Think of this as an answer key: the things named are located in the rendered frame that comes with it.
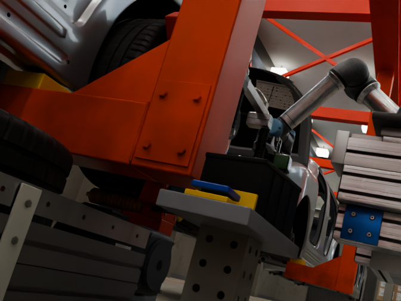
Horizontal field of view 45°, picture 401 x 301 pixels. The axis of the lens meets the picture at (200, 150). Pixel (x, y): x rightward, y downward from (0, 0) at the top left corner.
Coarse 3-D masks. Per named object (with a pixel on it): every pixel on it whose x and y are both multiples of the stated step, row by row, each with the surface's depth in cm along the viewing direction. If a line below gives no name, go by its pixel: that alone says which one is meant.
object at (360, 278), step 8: (264, 264) 1031; (272, 272) 1066; (280, 272) 1079; (360, 272) 1247; (288, 280) 1279; (296, 280) 1289; (360, 280) 1226; (320, 288) 1399; (360, 288) 1227; (352, 296) 1127; (360, 296) 1298
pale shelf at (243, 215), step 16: (160, 192) 83; (176, 192) 82; (176, 208) 81; (192, 208) 80; (208, 208) 79; (224, 208) 78; (240, 208) 77; (208, 224) 90; (224, 224) 82; (240, 224) 76; (256, 224) 80; (272, 240) 91; (288, 240) 102; (288, 256) 111
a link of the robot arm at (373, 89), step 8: (368, 80) 196; (376, 80) 198; (352, 88) 197; (360, 88) 196; (368, 88) 195; (376, 88) 195; (352, 96) 201; (360, 96) 197; (368, 96) 195; (376, 96) 193; (384, 96) 193; (360, 104) 203; (368, 104) 196; (376, 104) 193; (384, 104) 191; (392, 104) 190; (392, 112) 188
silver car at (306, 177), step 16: (288, 176) 437; (304, 176) 455; (320, 176) 625; (304, 192) 458; (320, 192) 732; (304, 208) 497; (336, 208) 698; (176, 224) 526; (192, 224) 594; (304, 224) 503; (320, 224) 604; (304, 240) 503; (320, 240) 594; (272, 256) 811; (304, 256) 511; (320, 256) 613; (336, 256) 761
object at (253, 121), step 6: (252, 114) 182; (258, 114) 181; (264, 114) 180; (270, 114) 179; (246, 120) 182; (252, 120) 181; (258, 120) 180; (264, 120) 179; (270, 120) 180; (252, 126) 183; (258, 126) 181; (264, 126) 179; (270, 126) 181
